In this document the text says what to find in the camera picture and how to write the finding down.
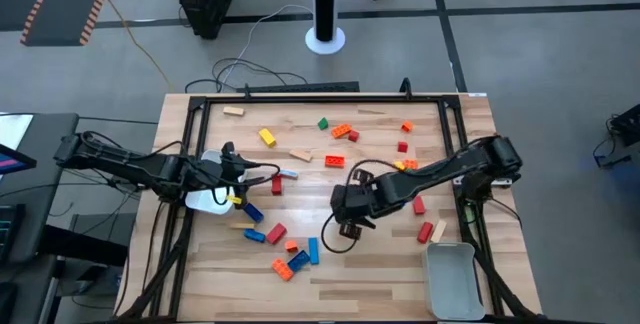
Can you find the keyboard with coloured lights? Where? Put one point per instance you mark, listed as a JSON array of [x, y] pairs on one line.
[[10, 234]]

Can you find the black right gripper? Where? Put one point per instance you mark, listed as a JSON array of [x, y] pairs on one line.
[[357, 201]]

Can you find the blue eight-stud brick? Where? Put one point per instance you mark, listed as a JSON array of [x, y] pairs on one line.
[[298, 261]]

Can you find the black pole white round base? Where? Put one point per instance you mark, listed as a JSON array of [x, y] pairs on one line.
[[325, 4]]

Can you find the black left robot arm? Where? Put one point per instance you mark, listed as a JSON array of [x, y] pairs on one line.
[[150, 169]]

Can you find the black monitor pink screen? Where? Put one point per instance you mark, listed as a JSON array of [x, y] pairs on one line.
[[12, 161]]

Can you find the small orange stud brick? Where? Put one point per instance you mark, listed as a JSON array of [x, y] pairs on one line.
[[407, 126], [411, 164]]

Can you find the black equipment case red top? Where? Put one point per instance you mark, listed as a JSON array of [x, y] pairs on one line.
[[205, 9]]

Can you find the dark blue block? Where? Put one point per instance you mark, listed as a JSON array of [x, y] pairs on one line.
[[254, 235], [254, 213]]

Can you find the natural wooden block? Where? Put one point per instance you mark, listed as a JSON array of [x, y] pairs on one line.
[[242, 225], [438, 231], [301, 155], [233, 111]]

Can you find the small yellow block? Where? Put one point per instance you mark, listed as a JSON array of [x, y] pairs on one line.
[[399, 165]]

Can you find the orange eight-stud brick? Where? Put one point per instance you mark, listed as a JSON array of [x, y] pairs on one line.
[[282, 269], [341, 131], [334, 161]]

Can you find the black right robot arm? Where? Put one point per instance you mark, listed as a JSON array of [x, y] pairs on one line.
[[440, 169]]

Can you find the yellow rectangular block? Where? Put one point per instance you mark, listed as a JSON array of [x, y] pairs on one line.
[[267, 137]]

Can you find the light blue wooden block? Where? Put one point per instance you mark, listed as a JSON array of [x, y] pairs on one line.
[[313, 250]]

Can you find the black desk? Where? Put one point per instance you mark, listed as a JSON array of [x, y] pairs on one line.
[[45, 189]]

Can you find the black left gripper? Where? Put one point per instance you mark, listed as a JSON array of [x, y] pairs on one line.
[[225, 174]]

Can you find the small red cube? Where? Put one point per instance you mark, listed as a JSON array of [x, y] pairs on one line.
[[353, 136], [402, 147]]

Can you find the green wedge block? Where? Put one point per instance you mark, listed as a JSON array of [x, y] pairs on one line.
[[323, 124]]

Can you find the long black bar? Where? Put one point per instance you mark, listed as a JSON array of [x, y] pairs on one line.
[[300, 87]]

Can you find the white paper sheet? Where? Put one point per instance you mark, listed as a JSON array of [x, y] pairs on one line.
[[12, 131]]

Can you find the light grey plastic bin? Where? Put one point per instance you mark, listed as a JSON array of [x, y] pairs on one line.
[[452, 284]]

